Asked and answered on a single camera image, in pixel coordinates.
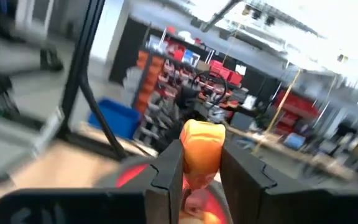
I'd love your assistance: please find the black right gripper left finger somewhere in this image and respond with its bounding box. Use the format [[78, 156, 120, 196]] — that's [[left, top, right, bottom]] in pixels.
[[0, 140, 185, 224]]

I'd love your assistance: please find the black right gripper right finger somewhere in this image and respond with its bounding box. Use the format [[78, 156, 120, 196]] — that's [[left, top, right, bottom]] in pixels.
[[221, 143, 358, 224]]

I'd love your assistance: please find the red grey collapsible colander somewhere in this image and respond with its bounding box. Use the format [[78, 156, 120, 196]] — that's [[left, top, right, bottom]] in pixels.
[[94, 155, 233, 224]]

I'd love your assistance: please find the small yellow orange peach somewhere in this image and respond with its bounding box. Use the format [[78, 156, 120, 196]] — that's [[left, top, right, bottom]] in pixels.
[[178, 119, 226, 190], [202, 211, 223, 224]]

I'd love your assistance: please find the wooden top desk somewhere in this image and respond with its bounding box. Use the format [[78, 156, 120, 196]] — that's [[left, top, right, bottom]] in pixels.
[[225, 123, 358, 183]]

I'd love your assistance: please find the red drawer cabinet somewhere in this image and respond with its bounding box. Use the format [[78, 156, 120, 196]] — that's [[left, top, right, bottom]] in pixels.
[[272, 90, 320, 135]]

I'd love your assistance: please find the blue plastic bin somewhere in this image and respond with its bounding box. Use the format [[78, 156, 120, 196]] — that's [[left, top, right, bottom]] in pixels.
[[87, 98, 142, 141]]

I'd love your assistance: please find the silver metal bracket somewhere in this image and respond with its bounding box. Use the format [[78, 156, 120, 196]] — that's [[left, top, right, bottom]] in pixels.
[[31, 107, 65, 158]]

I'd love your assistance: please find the yellow cable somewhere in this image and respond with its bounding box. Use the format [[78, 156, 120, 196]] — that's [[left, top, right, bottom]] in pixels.
[[252, 68, 301, 156]]

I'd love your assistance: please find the black cable loop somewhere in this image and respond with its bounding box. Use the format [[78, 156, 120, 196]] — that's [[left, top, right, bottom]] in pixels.
[[191, 72, 229, 108]]

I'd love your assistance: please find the wire shelf with clutter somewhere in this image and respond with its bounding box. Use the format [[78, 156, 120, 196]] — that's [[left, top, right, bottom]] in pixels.
[[132, 26, 251, 147]]

